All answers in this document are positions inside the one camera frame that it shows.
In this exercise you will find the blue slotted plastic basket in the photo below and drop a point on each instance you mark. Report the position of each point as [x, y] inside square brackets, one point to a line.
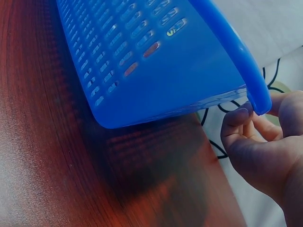
[180, 78]

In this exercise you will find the person's right hand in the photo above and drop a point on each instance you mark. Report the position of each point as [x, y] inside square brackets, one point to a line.
[265, 160]

